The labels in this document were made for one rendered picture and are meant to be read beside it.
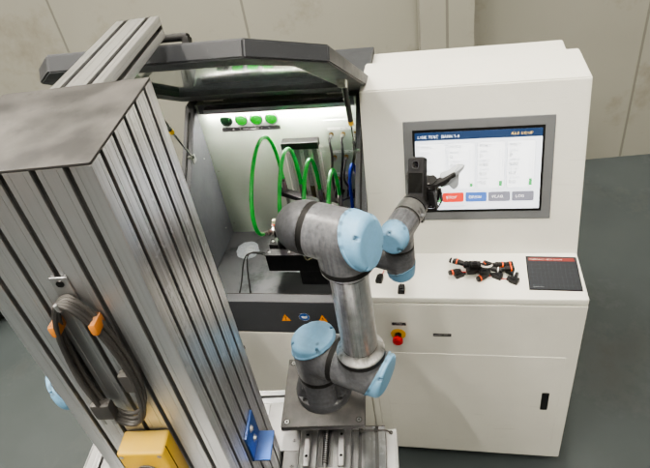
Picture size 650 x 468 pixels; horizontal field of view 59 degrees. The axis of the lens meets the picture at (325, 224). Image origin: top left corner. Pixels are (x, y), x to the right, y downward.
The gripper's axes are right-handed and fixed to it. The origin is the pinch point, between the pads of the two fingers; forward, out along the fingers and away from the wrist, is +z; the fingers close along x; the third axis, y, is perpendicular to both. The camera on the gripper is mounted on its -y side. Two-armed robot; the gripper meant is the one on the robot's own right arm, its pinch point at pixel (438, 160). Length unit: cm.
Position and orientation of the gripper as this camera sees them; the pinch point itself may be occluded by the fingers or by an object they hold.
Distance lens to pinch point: 166.4
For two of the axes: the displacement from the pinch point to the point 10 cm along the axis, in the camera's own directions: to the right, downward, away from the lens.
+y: 2.6, 8.0, 5.4
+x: 8.4, 0.9, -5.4
